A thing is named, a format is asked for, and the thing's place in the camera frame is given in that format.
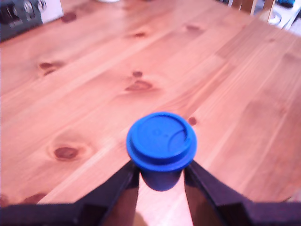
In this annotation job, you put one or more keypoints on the blue coffee capsule with lid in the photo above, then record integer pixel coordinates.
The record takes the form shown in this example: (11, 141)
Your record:
(162, 141)

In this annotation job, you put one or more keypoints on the teal object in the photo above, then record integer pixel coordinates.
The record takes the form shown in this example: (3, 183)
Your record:
(287, 2)

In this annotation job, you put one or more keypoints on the white furniture piece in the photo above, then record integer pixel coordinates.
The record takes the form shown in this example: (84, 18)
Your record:
(282, 18)

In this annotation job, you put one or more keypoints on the printed cardboard tray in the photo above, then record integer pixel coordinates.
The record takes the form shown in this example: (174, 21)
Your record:
(21, 21)

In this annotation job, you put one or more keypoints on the wooden chair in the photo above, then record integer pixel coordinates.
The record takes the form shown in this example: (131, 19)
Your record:
(244, 5)

